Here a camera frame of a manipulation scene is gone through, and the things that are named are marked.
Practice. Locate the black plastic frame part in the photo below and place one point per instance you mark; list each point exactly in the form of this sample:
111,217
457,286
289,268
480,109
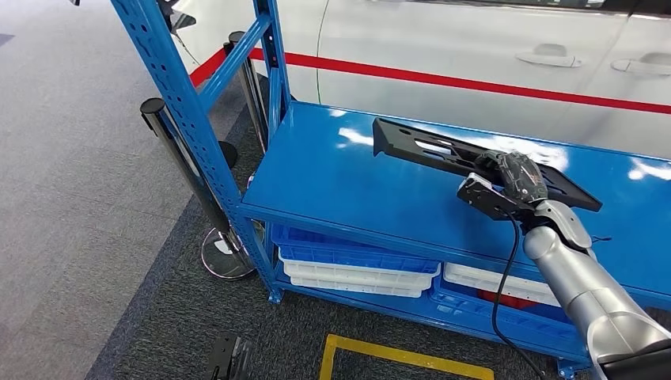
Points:
385,139

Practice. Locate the blue metal shelf rack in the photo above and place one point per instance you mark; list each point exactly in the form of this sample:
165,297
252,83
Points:
341,173

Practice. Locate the blue plastic bin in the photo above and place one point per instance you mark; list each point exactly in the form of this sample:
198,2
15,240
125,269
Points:
472,314
356,259

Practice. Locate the white plastic bin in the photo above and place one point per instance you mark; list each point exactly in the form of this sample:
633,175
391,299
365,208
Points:
487,283
356,277
356,288

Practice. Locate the black pole stand disc base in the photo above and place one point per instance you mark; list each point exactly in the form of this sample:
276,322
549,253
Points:
229,155

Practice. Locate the red barrier belt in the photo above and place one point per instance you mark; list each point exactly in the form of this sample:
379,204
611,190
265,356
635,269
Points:
207,68
419,76

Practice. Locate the white car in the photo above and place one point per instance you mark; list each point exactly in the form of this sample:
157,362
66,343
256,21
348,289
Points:
419,36

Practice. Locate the yellow floor tape square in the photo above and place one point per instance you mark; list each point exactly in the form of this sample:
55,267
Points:
409,356

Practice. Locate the red item in bin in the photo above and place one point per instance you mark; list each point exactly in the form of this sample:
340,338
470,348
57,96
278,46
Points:
503,300

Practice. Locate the chrome stanchion post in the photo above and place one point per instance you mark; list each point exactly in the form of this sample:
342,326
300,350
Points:
220,267
249,94

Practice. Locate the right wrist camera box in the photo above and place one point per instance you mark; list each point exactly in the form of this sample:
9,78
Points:
482,199

